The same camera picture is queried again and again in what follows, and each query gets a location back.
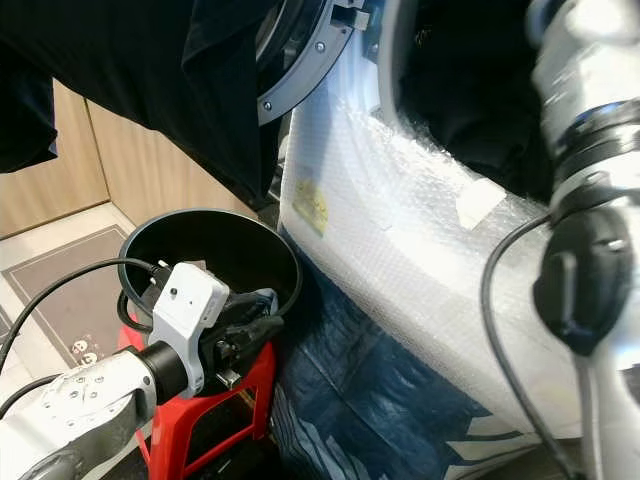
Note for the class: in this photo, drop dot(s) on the blue grey cloth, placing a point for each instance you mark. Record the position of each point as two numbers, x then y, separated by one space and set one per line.
263 298

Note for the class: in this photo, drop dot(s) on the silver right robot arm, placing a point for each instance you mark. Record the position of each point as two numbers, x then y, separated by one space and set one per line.
590 90

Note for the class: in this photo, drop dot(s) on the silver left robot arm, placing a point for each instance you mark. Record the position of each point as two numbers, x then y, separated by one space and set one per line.
80 400

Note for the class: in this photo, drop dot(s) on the bubble-wrapped white washing machine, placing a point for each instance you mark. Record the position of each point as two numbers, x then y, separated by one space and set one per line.
410 300

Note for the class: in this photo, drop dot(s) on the black clothes in washer drum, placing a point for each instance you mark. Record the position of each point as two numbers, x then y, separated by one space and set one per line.
470 90

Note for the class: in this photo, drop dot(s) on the red plastic stool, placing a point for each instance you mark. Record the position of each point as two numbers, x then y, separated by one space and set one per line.
210 430

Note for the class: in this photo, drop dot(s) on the black plastic bucket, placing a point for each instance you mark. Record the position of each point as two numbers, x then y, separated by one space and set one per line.
220 235

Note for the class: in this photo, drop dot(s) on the yellow washer sticker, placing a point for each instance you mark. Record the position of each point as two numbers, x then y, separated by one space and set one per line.
310 206

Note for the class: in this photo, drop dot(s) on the light wood cabinet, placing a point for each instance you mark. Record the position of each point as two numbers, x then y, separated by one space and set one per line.
80 170

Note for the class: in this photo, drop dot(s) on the beige tape piece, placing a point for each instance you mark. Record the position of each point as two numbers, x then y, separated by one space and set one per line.
480 202

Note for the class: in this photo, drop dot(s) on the black hanging shirt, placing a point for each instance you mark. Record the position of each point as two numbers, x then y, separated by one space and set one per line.
160 70

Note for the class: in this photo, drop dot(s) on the silver round washer door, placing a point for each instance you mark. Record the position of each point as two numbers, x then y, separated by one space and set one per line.
310 70

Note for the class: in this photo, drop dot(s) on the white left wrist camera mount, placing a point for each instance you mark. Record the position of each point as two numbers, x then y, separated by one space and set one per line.
190 305

